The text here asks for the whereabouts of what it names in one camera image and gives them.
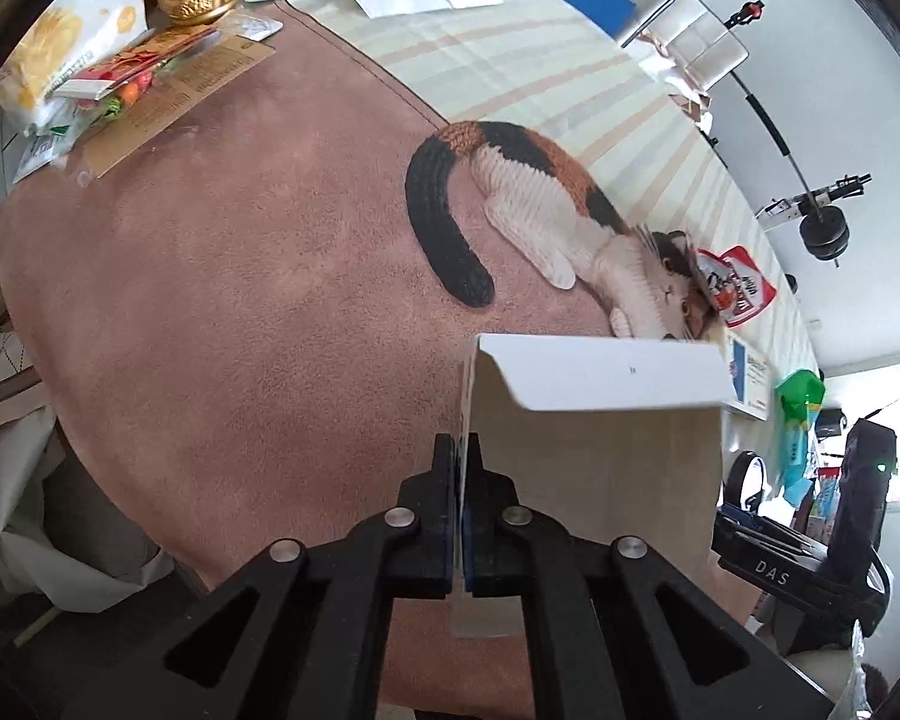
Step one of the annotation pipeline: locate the white tote bag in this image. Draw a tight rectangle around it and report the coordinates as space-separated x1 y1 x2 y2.
0 311 175 616

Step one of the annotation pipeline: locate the yellow chips bag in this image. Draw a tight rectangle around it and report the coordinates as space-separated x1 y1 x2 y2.
0 4 155 130

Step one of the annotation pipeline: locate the cat print tablecloth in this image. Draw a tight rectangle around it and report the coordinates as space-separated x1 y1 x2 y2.
0 0 823 710

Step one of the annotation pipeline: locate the person's right hand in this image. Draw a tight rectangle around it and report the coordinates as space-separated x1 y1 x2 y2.
786 647 861 720

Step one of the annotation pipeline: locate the teal tissue packet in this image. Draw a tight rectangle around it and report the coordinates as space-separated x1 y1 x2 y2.
779 409 823 508

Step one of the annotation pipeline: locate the brown paper card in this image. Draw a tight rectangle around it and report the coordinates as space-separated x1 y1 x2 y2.
79 37 278 180

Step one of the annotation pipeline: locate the green white small packet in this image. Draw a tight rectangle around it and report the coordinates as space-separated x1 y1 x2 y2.
11 124 80 185

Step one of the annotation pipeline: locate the white sachet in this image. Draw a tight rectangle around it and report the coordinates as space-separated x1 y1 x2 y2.
235 15 285 43

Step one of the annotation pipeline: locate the green plastic bag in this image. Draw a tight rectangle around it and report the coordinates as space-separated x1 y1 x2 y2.
775 368 827 422

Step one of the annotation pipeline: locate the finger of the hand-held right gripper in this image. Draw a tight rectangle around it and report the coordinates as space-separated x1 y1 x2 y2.
735 529 830 562
718 508 812 541

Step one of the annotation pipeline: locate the white cardboard box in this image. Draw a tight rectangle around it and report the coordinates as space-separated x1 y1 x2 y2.
450 332 737 640

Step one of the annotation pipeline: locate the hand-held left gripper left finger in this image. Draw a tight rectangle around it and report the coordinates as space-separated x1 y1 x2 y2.
60 431 458 720

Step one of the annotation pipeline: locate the blue white medicine box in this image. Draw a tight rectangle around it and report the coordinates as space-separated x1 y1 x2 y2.
727 337 778 422

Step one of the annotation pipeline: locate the red snack packet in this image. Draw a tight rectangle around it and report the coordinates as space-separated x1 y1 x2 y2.
52 25 219 103

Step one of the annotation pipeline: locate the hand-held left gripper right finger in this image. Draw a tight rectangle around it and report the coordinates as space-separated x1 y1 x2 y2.
461 431 835 720

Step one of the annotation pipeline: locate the white barbell rack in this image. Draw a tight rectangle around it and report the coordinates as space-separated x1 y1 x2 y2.
757 172 872 224

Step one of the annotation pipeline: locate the beige clothes pile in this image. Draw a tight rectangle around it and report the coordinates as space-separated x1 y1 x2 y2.
645 37 722 137

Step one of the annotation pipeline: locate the red snack wrapper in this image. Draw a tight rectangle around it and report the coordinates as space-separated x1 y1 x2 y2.
693 244 780 329

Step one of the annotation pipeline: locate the barbell with black plates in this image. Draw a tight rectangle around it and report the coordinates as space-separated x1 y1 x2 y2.
735 75 850 265

